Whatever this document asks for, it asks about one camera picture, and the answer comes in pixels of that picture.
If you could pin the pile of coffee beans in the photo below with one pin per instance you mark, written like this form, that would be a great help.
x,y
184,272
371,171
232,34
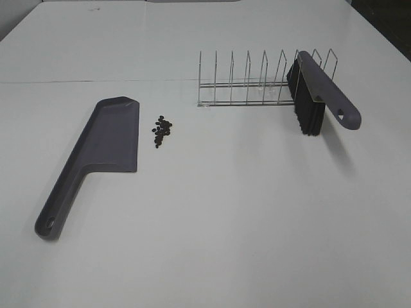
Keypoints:
x,y
161,130

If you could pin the grey plastic dustpan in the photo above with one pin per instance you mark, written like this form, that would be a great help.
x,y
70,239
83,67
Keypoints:
x,y
107,144

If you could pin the grey hand brush black bristles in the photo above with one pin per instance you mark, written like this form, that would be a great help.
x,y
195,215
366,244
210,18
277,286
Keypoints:
x,y
312,91

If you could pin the chrome wire dish rack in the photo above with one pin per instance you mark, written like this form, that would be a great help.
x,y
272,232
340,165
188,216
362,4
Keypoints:
x,y
247,91

